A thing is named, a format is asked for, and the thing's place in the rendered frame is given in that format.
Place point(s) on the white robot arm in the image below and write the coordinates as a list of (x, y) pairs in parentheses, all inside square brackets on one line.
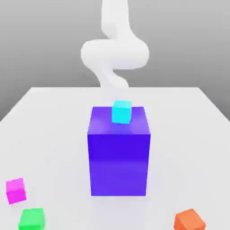
[(115, 52)]

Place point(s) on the small green cube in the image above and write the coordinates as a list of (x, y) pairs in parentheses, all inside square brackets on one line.
[(32, 219)]

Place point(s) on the small orange cube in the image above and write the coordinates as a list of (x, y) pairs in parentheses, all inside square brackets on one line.
[(189, 221)]

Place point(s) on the small magenta cube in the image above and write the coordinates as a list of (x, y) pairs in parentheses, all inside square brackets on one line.
[(15, 191)]

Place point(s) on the small cyan cube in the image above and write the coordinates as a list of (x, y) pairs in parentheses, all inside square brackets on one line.
[(121, 113)]

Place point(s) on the large purple box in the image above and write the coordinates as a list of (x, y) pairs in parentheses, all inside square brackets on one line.
[(118, 161)]

